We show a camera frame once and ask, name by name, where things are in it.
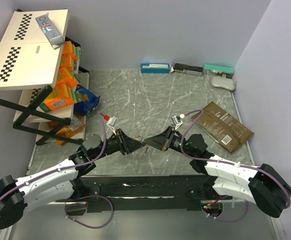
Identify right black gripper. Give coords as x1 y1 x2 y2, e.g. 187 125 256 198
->
144 125 196 158

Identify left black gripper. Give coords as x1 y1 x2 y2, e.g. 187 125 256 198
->
92 128 145 161

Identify short shackle brass padlock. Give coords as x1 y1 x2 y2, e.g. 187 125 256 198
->
134 135 143 141

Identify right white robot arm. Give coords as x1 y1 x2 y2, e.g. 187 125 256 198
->
144 126 291 218

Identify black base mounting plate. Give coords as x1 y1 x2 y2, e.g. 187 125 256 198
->
58 174 219 213

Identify orange snack bag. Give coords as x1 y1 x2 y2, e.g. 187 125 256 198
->
47 113 86 146

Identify blue doritos chip bag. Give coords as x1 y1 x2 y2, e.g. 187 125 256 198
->
74 84 101 116

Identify brown foil package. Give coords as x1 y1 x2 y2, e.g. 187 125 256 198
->
196 101 254 154

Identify blue flat box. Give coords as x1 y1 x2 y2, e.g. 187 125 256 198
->
140 63 174 74

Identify black flat box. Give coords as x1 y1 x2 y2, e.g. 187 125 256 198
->
173 63 204 77

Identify orange green snack box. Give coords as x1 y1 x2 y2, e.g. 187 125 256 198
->
39 83 77 113

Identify grey white pouch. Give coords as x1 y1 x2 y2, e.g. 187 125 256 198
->
210 76 237 91

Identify teal flat box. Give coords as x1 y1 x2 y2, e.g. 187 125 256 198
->
203 64 234 79

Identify stacked orange snack boxes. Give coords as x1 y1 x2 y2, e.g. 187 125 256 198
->
55 40 82 88

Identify checkerboard calibration board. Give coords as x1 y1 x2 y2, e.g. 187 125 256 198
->
0 9 69 91

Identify silver blue carton box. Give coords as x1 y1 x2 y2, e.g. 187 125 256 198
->
35 14 65 50

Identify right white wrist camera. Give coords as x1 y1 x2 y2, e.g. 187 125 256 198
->
171 113 185 131

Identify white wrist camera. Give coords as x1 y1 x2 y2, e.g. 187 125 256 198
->
171 113 185 131
103 115 118 134

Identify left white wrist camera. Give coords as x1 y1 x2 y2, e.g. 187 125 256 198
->
103 115 118 134

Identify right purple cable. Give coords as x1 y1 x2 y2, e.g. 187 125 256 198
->
180 109 291 223

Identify purple cable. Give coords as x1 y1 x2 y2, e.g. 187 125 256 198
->
0 111 116 229
180 109 291 223

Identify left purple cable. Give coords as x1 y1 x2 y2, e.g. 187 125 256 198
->
0 111 116 229

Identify black frame white shelf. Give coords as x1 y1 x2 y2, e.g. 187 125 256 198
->
0 9 90 146

